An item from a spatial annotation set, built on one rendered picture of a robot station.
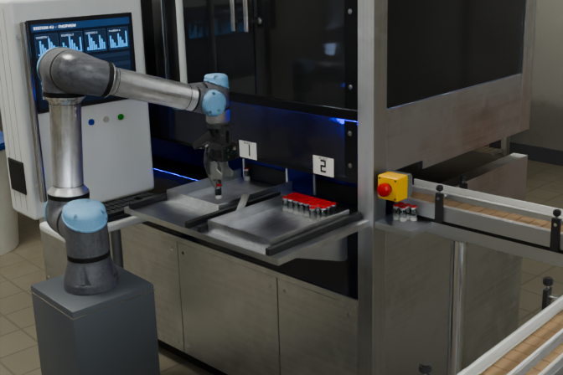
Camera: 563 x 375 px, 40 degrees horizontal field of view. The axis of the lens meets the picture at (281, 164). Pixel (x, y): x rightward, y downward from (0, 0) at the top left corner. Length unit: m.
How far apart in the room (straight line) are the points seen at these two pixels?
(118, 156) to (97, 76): 0.86
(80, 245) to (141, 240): 1.17
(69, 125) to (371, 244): 0.95
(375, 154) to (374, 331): 0.57
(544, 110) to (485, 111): 3.65
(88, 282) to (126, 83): 0.55
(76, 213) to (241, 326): 1.03
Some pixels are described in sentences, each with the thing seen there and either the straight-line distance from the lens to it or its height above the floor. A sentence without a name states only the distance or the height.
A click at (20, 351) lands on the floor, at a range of 3.69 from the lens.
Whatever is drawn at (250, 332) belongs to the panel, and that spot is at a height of 0.32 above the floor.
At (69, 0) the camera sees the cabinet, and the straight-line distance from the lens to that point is 2.74.
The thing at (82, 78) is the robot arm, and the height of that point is 1.37.
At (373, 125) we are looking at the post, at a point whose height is 1.17.
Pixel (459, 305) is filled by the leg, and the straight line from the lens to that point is 2.44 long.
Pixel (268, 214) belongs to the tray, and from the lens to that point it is 2.40.
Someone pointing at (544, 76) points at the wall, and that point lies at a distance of 6.40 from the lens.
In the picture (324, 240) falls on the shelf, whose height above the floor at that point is 0.88.
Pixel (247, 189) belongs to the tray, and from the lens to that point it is 2.66.
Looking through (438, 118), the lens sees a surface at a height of 1.14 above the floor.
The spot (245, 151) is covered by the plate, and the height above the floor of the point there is 1.01.
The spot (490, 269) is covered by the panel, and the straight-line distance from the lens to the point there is 3.07.
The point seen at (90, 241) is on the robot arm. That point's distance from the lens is 2.13.
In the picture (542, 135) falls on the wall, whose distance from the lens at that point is 6.48.
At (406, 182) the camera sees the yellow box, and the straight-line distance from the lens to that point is 2.27.
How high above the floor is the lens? 1.66
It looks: 15 degrees down
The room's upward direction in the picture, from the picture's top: 2 degrees counter-clockwise
